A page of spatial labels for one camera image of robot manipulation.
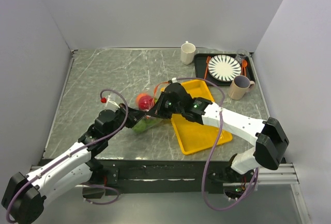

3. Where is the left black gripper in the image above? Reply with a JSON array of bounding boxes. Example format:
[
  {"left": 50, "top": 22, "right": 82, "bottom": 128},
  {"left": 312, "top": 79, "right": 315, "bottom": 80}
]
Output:
[{"left": 106, "top": 102, "right": 147, "bottom": 140}]

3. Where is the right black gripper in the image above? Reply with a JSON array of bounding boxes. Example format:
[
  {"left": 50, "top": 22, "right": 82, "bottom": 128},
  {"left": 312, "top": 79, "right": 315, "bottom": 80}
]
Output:
[{"left": 148, "top": 91, "right": 184, "bottom": 120}]

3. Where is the bumpy green toy fruit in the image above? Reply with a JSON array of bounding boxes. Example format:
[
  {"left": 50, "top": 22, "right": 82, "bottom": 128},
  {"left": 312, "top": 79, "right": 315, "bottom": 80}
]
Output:
[{"left": 132, "top": 120, "right": 147, "bottom": 133}]

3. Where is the red toy apple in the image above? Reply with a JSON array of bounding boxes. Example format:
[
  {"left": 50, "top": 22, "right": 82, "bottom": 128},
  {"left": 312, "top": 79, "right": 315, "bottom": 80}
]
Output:
[{"left": 138, "top": 96, "right": 154, "bottom": 110}]

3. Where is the green toy starfruit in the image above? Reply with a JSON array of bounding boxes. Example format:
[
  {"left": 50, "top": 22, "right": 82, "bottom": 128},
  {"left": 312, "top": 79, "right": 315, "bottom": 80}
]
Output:
[{"left": 145, "top": 117, "right": 162, "bottom": 129}]

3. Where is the clear zip top bag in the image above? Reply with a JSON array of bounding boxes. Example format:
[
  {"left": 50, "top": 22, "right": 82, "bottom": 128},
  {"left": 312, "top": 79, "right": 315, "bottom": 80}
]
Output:
[{"left": 130, "top": 80, "right": 171, "bottom": 136}]

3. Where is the orange toy tangerine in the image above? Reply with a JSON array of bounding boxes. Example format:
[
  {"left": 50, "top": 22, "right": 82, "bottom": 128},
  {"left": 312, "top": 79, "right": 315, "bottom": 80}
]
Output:
[{"left": 136, "top": 93, "right": 149, "bottom": 101}]

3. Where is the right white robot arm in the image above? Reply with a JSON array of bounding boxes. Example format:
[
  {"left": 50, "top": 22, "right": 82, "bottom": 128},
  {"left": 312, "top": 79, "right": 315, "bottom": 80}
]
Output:
[{"left": 147, "top": 83, "right": 289, "bottom": 182}]

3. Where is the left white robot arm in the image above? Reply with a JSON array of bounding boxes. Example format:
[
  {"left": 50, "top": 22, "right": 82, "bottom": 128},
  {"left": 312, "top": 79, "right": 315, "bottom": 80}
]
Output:
[{"left": 1, "top": 107, "right": 146, "bottom": 223}]

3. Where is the yellow plastic tray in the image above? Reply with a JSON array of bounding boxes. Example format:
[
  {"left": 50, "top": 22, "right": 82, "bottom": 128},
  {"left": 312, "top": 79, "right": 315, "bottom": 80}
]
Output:
[{"left": 171, "top": 80, "right": 218, "bottom": 155}]

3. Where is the black base beam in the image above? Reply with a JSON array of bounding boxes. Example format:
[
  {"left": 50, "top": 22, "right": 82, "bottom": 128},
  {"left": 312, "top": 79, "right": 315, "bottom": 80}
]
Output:
[{"left": 38, "top": 158, "right": 259, "bottom": 195}]

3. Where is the white ceramic mug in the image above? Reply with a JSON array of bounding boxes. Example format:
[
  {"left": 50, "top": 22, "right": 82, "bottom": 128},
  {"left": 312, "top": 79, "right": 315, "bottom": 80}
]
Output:
[{"left": 180, "top": 41, "right": 196, "bottom": 65}]

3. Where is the black serving tray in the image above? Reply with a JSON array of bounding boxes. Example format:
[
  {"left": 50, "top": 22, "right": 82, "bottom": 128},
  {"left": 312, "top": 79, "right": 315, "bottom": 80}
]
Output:
[{"left": 193, "top": 53, "right": 256, "bottom": 87}]

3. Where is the orange plastic fork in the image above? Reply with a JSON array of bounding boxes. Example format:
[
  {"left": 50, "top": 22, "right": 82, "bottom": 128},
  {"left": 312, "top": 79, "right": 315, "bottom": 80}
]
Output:
[{"left": 204, "top": 56, "right": 211, "bottom": 79}]

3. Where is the striped white plate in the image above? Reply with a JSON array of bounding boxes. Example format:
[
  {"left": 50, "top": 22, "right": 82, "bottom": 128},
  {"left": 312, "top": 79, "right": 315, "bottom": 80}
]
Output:
[{"left": 208, "top": 55, "right": 242, "bottom": 82}]

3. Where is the beige mug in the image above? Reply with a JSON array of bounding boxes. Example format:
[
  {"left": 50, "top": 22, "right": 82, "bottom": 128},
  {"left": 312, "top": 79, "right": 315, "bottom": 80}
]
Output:
[{"left": 228, "top": 75, "right": 255, "bottom": 100}]

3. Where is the orange plastic spoon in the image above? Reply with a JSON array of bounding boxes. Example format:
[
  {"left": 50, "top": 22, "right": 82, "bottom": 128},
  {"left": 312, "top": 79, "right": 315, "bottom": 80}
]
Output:
[{"left": 242, "top": 59, "right": 248, "bottom": 76}]

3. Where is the clear glass cup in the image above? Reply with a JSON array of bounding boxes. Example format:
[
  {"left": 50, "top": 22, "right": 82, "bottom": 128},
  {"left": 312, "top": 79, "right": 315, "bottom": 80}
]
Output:
[{"left": 235, "top": 49, "right": 248, "bottom": 64}]

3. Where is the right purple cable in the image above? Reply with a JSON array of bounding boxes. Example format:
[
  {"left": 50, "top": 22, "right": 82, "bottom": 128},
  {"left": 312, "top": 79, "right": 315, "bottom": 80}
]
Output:
[{"left": 171, "top": 77, "right": 259, "bottom": 211}]

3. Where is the aluminium rail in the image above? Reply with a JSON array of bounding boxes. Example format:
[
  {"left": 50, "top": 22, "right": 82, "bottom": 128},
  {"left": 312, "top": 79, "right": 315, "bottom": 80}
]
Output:
[{"left": 258, "top": 163, "right": 299, "bottom": 185}]

